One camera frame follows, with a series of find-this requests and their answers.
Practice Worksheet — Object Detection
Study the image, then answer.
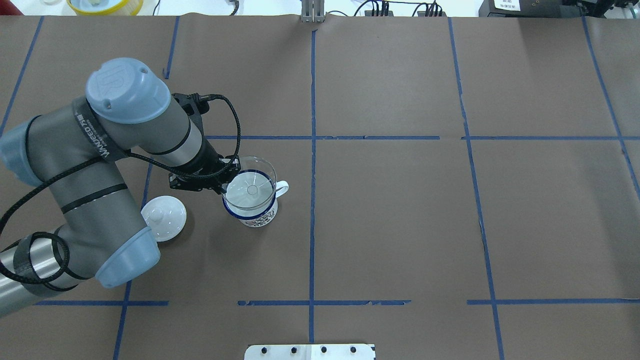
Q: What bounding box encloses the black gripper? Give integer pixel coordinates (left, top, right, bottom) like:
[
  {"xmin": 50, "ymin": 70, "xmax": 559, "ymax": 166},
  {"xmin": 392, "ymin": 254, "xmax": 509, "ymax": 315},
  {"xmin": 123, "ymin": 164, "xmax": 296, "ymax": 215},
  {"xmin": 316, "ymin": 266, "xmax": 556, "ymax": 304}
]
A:
[{"xmin": 169, "ymin": 145, "xmax": 241, "ymax": 196}]

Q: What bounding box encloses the clear plastic funnel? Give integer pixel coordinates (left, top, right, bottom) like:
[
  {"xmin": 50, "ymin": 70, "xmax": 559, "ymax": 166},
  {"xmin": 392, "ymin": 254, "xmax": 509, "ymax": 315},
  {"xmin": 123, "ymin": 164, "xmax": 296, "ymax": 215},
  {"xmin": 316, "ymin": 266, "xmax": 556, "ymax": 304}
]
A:
[{"xmin": 222, "ymin": 155, "xmax": 277, "ymax": 211}]

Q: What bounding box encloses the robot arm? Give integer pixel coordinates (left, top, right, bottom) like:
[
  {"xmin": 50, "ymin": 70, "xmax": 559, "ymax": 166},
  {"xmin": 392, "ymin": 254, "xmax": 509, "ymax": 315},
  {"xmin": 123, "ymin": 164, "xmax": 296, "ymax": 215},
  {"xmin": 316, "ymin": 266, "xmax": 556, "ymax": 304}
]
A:
[{"xmin": 1, "ymin": 57, "xmax": 241, "ymax": 316}]

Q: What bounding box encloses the white enamel mug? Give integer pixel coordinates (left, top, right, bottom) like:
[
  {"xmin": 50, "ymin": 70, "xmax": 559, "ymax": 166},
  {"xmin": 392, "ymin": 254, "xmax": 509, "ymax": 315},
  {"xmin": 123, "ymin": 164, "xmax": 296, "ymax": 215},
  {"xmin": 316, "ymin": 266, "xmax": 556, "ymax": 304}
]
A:
[{"xmin": 222, "ymin": 170, "xmax": 290, "ymax": 228}]

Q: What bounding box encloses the white ceramic lid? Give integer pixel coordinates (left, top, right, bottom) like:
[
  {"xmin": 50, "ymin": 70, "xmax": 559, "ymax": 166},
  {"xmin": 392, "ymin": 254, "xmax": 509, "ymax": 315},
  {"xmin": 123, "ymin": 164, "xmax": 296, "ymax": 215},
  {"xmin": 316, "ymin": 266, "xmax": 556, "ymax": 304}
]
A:
[{"xmin": 141, "ymin": 195, "xmax": 187, "ymax": 243}]

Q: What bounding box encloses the yellow tape roll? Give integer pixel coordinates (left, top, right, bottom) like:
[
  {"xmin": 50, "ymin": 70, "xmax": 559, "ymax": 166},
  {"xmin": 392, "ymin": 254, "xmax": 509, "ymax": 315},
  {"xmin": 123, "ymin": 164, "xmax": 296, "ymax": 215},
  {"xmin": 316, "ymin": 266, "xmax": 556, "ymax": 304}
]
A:
[{"xmin": 66, "ymin": 0, "xmax": 144, "ymax": 16}]

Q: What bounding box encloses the black computer box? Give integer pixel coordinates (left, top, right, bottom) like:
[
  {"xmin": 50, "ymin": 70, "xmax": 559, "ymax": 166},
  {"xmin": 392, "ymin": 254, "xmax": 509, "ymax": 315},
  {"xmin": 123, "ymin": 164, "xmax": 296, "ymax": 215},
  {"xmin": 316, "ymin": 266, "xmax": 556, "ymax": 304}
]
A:
[{"xmin": 478, "ymin": 0, "xmax": 598, "ymax": 19}]

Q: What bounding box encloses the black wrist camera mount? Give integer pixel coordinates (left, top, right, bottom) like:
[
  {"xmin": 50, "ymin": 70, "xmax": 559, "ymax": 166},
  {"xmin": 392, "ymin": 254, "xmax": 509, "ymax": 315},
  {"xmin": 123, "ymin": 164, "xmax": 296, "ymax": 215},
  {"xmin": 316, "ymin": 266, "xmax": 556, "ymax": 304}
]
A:
[{"xmin": 172, "ymin": 92, "xmax": 210, "ymax": 132}]

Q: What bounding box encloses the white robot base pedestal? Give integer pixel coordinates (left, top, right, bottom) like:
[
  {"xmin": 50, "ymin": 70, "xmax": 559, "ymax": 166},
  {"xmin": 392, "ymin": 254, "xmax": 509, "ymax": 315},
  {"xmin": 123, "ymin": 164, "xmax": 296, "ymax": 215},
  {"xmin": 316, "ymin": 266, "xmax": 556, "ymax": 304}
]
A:
[{"xmin": 244, "ymin": 343, "xmax": 377, "ymax": 360}]

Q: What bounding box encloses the aluminium frame post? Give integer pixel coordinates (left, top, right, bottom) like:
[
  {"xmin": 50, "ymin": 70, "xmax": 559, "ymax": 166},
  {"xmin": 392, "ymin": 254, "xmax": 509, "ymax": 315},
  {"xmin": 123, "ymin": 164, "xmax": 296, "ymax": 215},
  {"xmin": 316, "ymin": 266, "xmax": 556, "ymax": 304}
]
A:
[{"xmin": 300, "ymin": 0, "xmax": 326, "ymax": 24}]

